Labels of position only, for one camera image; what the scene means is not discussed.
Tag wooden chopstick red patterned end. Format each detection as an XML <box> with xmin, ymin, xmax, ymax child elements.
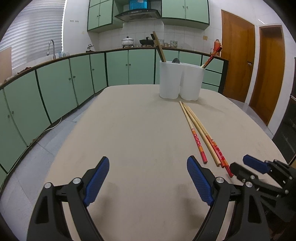
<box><xmin>181</xmin><ymin>102</ymin><xmax>221</xmax><ymax>167</ymax></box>
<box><xmin>179</xmin><ymin>101</ymin><xmax>208</xmax><ymax>164</ymax></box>
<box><xmin>202</xmin><ymin>47</ymin><xmax>221</xmax><ymax>69</ymax></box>
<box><xmin>186</xmin><ymin>106</ymin><xmax>234</xmax><ymax>178</ymax></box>
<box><xmin>203</xmin><ymin>46</ymin><xmax>223</xmax><ymax>68</ymax></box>

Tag metal kitchen faucet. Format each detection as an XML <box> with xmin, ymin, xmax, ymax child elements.
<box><xmin>46</xmin><ymin>39</ymin><xmax>56</xmax><ymax>59</ymax></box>

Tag orange thermos flask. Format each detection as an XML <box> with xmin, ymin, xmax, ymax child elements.
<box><xmin>214</xmin><ymin>38</ymin><xmax>222</xmax><ymax>57</ymax></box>

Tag closed wooden door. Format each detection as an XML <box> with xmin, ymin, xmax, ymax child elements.
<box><xmin>221</xmin><ymin>9</ymin><xmax>256</xmax><ymax>103</ymax></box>

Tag green drawer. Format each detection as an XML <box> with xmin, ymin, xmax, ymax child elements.
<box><xmin>201</xmin><ymin>83</ymin><xmax>220</xmax><ymax>93</ymax></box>
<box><xmin>202</xmin><ymin>55</ymin><xmax>224</xmax><ymax>74</ymax></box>
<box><xmin>203</xmin><ymin>70</ymin><xmax>221</xmax><ymax>87</ymax></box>

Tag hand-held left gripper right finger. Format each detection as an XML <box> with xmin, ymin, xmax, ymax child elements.
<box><xmin>186</xmin><ymin>155</ymin><xmax>271</xmax><ymax>241</ymax></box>

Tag tan wooden board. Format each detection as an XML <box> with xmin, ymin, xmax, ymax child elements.
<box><xmin>0</xmin><ymin>47</ymin><xmax>12</xmax><ymax>80</ymax></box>

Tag blue box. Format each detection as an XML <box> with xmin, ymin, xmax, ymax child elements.
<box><xmin>129</xmin><ymin>0</ymin><xmax>148</xmax><ymax>11</ymax></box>

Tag dark cabinet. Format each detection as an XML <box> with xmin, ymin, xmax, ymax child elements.
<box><xmin>272</xmin><ymin>93</ymin><xmax>296</xmax><ymax>164</ymax></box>

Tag white floor cable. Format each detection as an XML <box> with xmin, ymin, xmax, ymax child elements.
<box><xmin>43</xmin><ymin>117</ymin><xmax>63</xmax><ymax>132</ymax></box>

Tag recessed wooden door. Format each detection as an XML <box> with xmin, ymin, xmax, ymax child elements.
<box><xmin>248</xmin><ymin>24</ymin><xmax>285</xmax><ymax>127</ymax></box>

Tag green upper wall cabinets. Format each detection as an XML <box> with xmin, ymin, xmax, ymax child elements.
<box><xmin>87</xmin><ymin>0</ymin><xmax>210</xmax><ymax>33</ymax></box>

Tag white two-compartment utensil holder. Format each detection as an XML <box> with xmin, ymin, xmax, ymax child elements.
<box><xmin>159</xmin><ymin>60</ymin><xmax>205</xmax><ymax>101</ymax></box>

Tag green lower kitchen cabinets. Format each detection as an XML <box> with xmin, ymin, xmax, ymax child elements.
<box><xmin>0</xmin><ymin>47</ymin><xmax>229</xmax><ymax>188</ymax></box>

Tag black range hood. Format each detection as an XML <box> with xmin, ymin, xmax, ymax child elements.
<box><xmin>114</xmin><ymin>9</ymin><xmax>162</xmax><ymax>23</ymax></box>

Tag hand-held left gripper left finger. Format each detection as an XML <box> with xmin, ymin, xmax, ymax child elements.
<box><xmin>26</xmin><ymin>156</ymin><xmax>110</xmax><ymax>241</ymax></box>

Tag white window blind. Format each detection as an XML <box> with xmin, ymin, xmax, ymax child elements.
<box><xmin>0</xmin><ymin>0</ymin><xmax>66</xmax><ymax>70</ymax></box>

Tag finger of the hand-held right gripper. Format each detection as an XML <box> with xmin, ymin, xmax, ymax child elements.
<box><xmin>242</xmin><ymin>155</ymin><xmax>294</xmax><ymax>195</ymax></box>
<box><xmin>230</xmin><ymin>162</ymin><xmax>286</xmax><ymax>197</ymax></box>

